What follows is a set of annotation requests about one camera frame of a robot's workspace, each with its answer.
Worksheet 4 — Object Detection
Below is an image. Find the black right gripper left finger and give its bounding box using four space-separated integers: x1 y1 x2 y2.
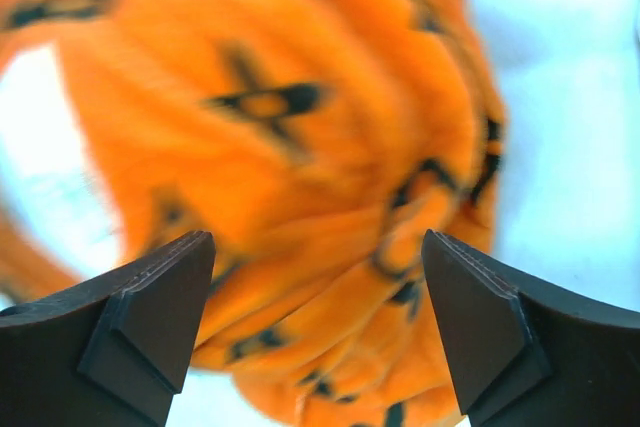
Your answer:
1 231 215 426

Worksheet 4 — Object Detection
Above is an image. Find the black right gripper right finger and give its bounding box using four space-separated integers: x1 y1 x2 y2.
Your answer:
422 231 639 427

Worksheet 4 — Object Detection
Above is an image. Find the orange black patterned pillowcase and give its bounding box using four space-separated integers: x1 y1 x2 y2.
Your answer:
1 0 505 426

